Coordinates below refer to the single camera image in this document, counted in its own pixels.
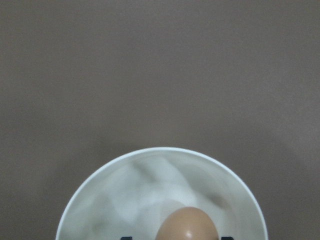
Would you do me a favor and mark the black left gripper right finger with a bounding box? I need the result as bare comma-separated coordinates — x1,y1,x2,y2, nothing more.
221,236,234,240

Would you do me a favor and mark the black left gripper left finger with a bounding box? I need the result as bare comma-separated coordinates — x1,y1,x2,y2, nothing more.
120,236,133,240

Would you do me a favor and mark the brown egg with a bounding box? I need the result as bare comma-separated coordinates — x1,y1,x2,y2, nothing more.
155,207,219,240

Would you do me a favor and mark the white ceramic bowl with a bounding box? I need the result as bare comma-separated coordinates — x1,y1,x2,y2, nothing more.
56,147,268,240

